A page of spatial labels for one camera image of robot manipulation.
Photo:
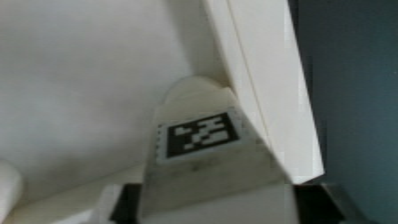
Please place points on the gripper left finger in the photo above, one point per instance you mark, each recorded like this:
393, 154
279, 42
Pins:
124, 211

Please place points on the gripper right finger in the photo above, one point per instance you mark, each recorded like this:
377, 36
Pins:
325, 205

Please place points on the white table leg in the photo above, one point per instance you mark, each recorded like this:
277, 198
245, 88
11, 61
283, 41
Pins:
215, 182

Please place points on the white square table top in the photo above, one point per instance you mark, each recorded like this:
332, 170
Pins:
94, 53

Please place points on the white U-shaped fence wall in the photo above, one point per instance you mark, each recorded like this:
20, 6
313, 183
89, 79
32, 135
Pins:
261, 19

